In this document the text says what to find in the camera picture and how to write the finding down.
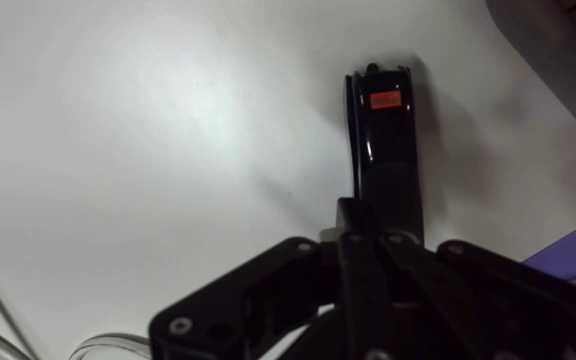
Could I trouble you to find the purple mat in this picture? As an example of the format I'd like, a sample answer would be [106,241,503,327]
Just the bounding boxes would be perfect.
[524,229,576,280]

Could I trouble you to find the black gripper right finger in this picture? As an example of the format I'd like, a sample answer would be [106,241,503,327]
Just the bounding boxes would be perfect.
[382,231,496,360]

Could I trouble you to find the black stapler orange label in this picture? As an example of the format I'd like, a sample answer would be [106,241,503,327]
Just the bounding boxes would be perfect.
[347,61,424,241]

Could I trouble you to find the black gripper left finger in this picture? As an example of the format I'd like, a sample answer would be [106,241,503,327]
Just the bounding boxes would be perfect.
[336,195,397,360]

